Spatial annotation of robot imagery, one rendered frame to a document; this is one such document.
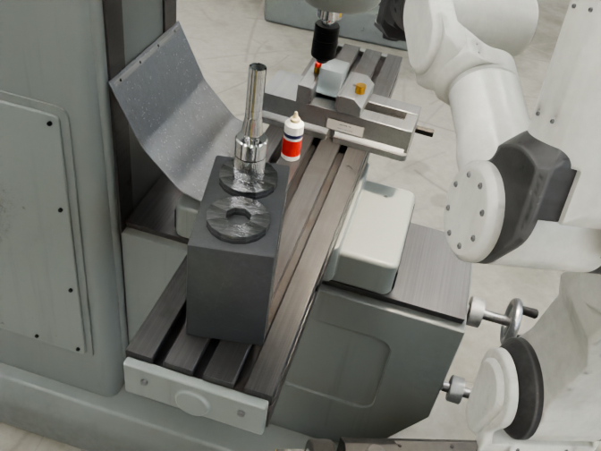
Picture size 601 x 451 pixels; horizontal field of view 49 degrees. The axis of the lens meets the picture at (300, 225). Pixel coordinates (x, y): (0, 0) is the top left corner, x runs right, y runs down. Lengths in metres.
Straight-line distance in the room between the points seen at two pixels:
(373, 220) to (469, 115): 0.87
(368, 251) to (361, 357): 0.30
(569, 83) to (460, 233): 0.13
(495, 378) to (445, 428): 1.25
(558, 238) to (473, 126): 0.13
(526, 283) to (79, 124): 1.95
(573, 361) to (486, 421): 0.19
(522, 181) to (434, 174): 2.74
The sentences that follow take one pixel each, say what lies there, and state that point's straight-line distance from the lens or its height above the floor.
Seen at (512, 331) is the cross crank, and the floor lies 0.69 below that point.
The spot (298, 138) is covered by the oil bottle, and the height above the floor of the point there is 1.02.
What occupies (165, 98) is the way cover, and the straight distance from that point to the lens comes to 1.45.
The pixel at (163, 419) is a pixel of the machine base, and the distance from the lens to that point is 1.86.
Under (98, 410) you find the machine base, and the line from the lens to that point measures 1.90.
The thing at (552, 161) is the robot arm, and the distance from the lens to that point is 0.46.
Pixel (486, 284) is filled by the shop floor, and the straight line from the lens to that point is 2.71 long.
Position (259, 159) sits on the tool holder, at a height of 1.21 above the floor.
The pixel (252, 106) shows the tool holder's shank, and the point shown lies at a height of 1.29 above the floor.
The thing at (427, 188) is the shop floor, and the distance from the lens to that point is 3.11.
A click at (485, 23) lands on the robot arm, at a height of 1.52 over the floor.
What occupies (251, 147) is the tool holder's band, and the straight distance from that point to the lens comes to 0.95.
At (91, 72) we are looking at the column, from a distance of 1.30.
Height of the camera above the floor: 1.76
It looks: 40 degrees down
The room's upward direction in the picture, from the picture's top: 9 degrees clockwise
